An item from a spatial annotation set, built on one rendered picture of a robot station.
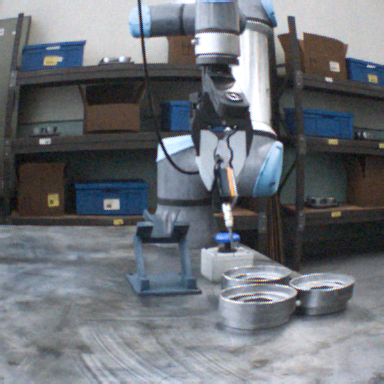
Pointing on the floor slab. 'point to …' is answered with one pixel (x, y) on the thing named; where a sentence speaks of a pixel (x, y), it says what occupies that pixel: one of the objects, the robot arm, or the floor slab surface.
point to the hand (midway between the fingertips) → (222, 182)
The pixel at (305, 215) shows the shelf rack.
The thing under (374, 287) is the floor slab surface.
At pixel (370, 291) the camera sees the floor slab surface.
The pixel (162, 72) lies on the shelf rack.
